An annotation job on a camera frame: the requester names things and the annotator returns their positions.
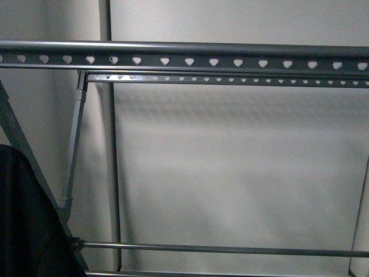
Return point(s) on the grey telescopic rack leg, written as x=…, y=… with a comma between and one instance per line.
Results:
x=79, y=102

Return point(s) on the grey lower rack crossbar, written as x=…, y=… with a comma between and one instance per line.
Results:
x=79, y=243

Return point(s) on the grey bottom rack bar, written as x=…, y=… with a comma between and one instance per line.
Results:
x=180, y=274

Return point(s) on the grey diagonal rack leg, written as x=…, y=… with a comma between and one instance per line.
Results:
x=18, y=140

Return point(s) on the black garment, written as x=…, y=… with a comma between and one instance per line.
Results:
x=33, y=242

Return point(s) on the grey perforated rear rack rail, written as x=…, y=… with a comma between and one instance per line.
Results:
x=233, y=80

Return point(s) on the grey perforated rack rail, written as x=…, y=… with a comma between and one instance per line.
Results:
x=188, y=57
x=233, y=80

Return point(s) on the grey perforated front rack rail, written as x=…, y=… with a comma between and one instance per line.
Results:
x=188, y=57

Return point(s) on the grey vertical wall pipe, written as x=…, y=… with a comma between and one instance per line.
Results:
x=107, y=102

